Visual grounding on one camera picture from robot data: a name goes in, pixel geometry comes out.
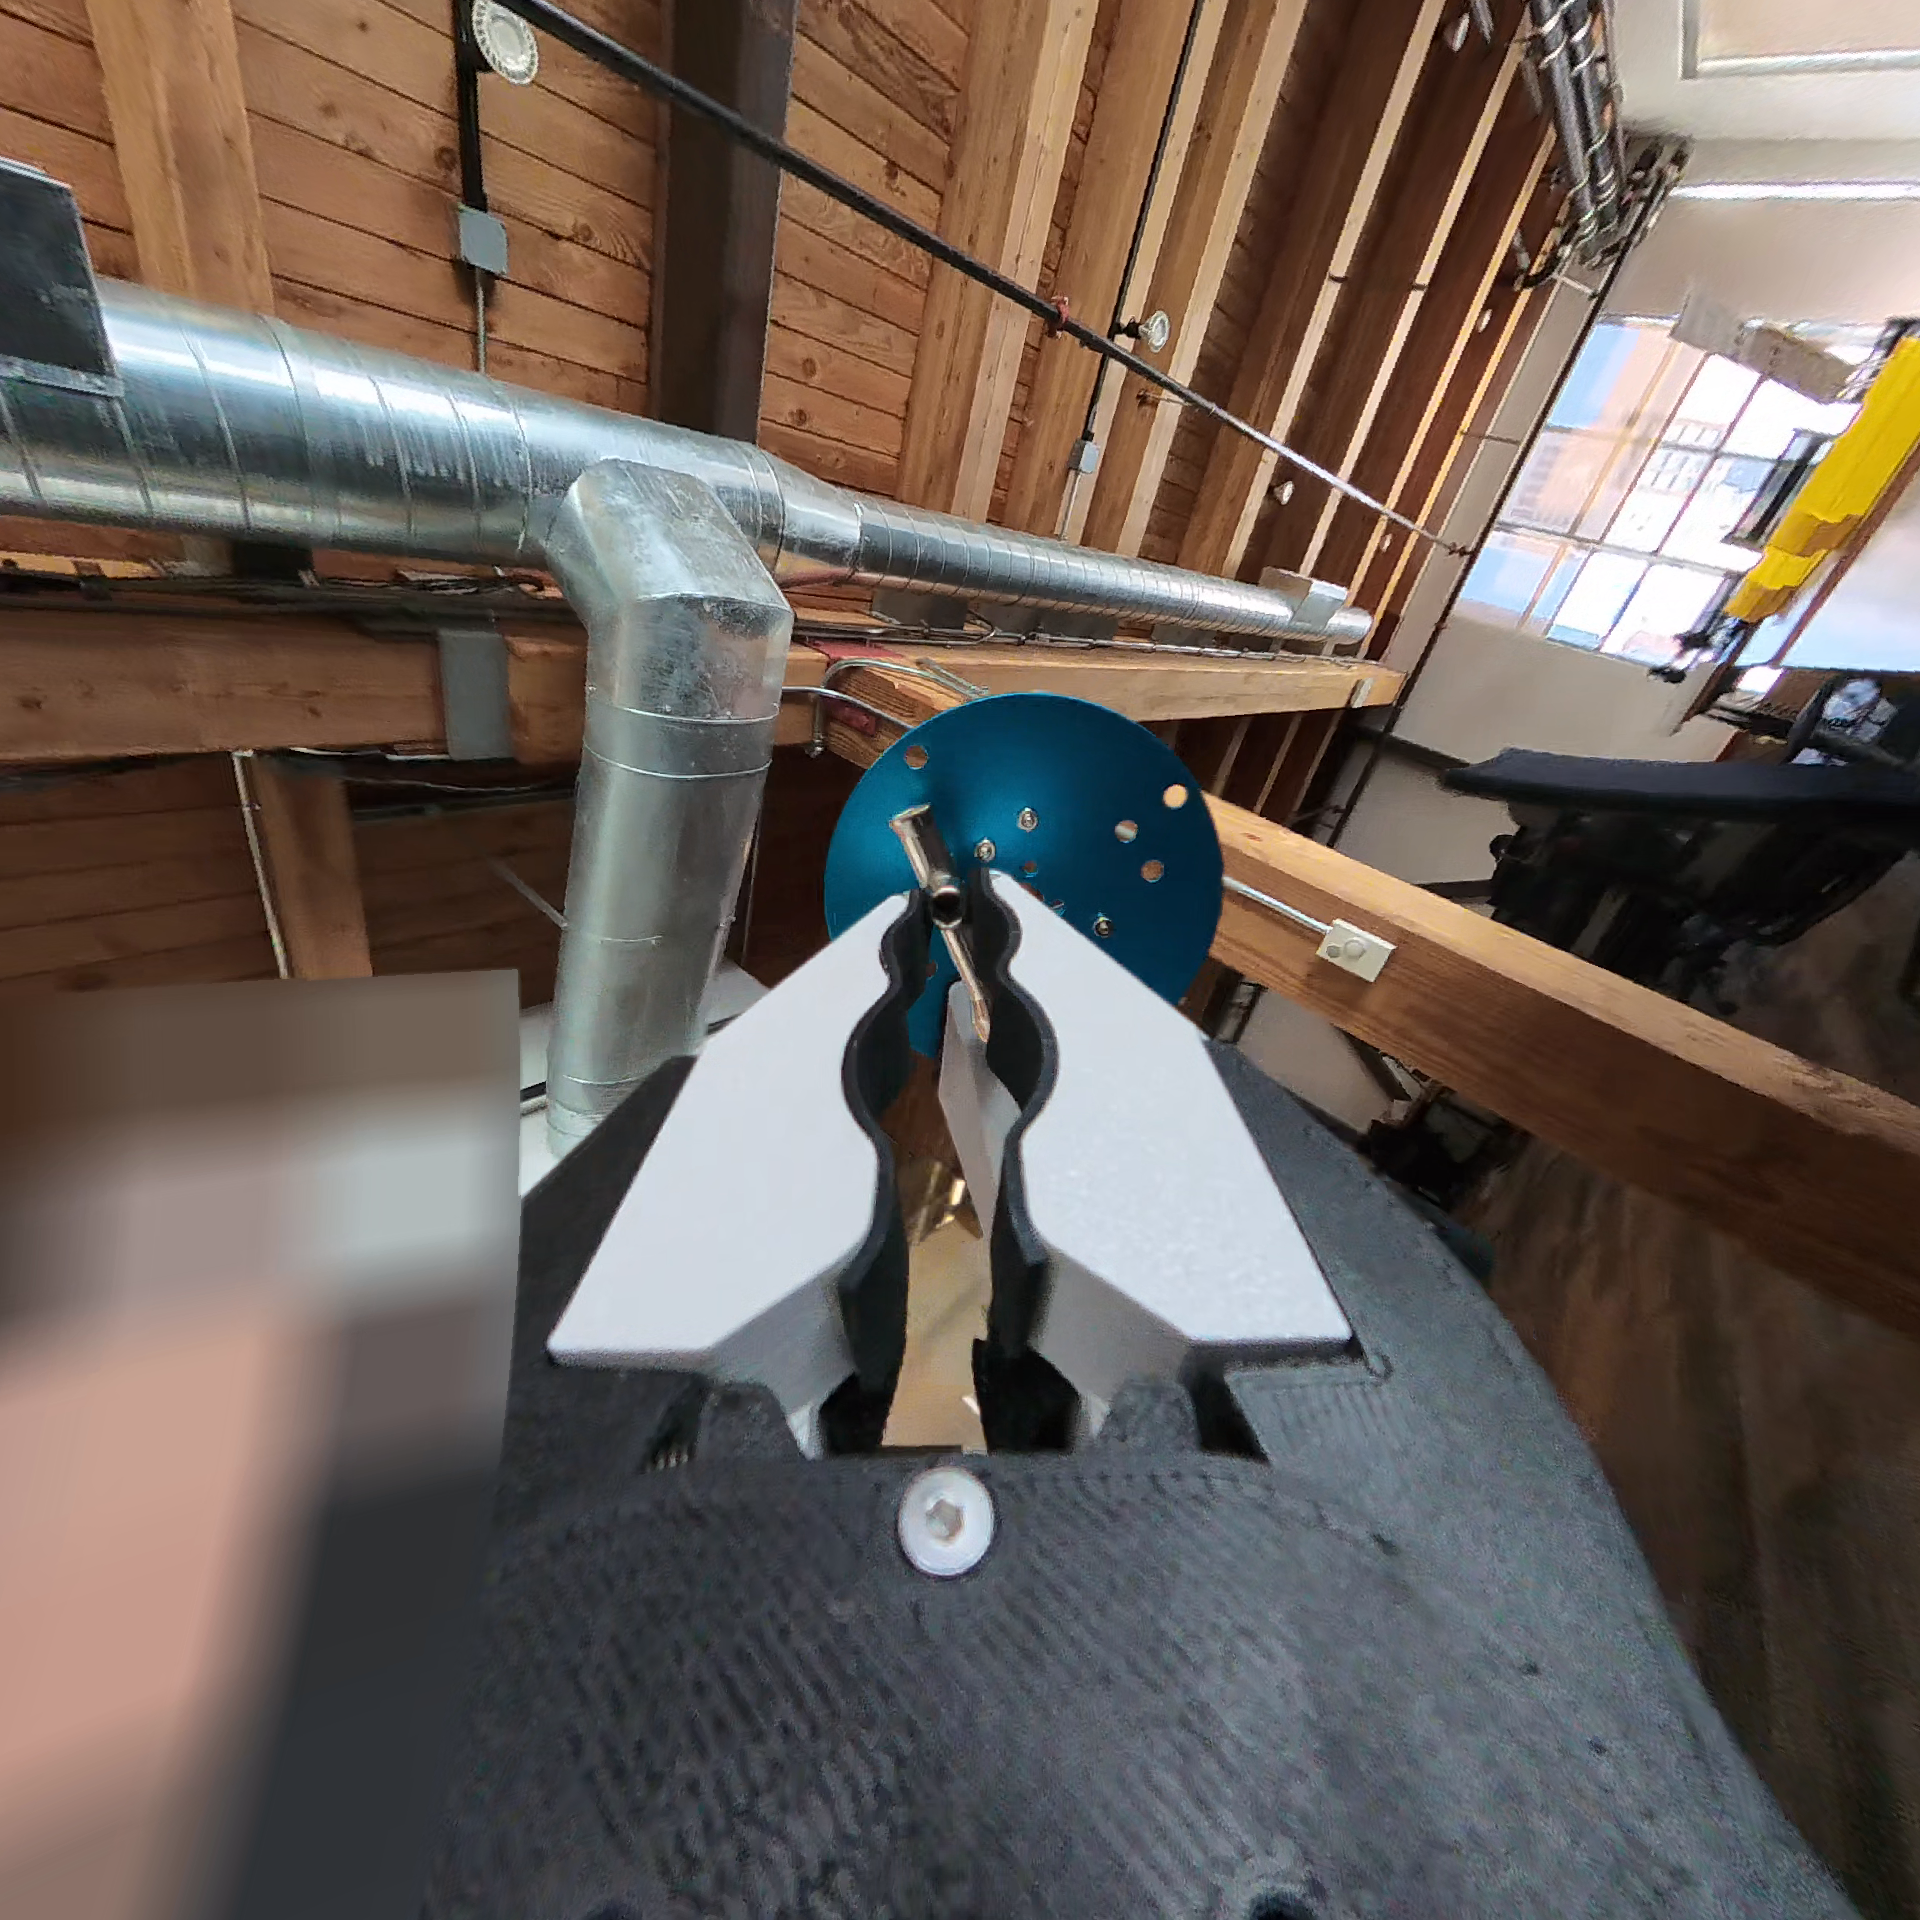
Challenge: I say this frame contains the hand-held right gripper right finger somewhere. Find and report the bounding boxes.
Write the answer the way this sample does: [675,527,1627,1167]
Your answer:
[968,866,1362,1457]

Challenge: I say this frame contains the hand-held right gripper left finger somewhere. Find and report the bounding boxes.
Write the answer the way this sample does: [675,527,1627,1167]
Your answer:
[544,877,922,1457]

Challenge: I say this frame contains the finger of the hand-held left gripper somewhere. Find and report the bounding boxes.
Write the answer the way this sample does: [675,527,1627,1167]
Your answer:
[937,1025,1041,1256]

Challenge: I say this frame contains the small metal socket wrench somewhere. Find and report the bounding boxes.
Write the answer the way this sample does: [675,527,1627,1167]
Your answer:
[886,803,1000,1045]

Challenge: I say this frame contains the blue round metal plate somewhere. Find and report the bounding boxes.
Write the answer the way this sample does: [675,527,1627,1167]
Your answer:
[822,693,1225,1059]

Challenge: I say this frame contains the thin metal conduit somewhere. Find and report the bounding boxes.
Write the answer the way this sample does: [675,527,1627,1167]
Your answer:
[1222,874,1328,944]

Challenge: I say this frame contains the wooden pillar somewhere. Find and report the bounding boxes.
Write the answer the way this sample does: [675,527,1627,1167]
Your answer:
[1190,791,1920,1338]

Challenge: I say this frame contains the black office chair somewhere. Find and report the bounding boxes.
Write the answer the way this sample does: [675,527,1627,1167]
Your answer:
[1440,675,1920,1023]

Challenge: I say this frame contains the grid pane window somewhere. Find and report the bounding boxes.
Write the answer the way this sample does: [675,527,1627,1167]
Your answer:
[1457,316,1848,663]

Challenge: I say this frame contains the small yellow storage bin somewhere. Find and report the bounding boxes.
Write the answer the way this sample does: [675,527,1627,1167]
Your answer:
[1726,539,1825,625]

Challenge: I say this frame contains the black ceiling conduit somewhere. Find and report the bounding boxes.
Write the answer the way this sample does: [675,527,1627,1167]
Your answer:
[509,0,1465,559]

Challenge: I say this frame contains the large yellow storage bin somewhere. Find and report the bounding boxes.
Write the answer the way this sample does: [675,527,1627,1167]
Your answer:
[1786,336,1920,559]

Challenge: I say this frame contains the black ceiling pipes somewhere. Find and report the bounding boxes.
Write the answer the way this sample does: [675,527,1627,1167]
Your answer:
[1515,0,1690,288]

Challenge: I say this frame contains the silver metal ventilation duct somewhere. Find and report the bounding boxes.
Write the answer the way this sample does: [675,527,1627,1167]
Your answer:
[0,157,1374,1164]

